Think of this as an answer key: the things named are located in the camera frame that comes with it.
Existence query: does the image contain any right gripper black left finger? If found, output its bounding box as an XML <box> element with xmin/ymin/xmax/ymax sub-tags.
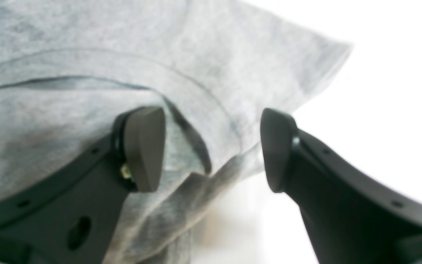
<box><xmin>0</xmin><ymin>107</ymin><xmax>166</xmax><ymax>264</ymax></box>

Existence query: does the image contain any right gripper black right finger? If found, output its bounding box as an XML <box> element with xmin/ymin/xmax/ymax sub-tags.
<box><xmin>260</xmin><ymin>108</ymin><xmax>422</xmax><ymax>264</ymax></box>

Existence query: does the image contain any grey Hugging Face T-shirt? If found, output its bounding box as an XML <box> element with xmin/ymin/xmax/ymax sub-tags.
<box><xmin>0</xmin><ymin>0</ymin><xmax>352</xmax><ymax>264</ymax></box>

